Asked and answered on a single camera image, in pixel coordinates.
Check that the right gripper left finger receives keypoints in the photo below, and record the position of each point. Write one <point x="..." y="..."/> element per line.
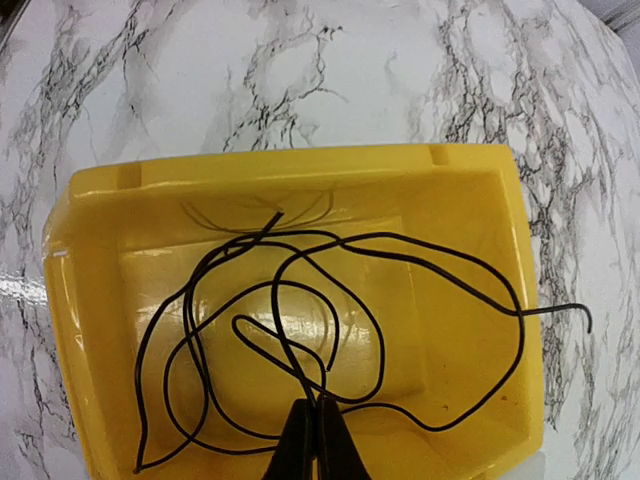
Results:
<point x="294" y="454"/>

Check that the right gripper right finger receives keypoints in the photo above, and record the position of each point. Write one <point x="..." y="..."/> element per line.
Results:
<point x="336" y="453"/>

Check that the left yellow plastic bin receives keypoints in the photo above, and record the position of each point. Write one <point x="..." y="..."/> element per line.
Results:
<point x="397" y="266"/>

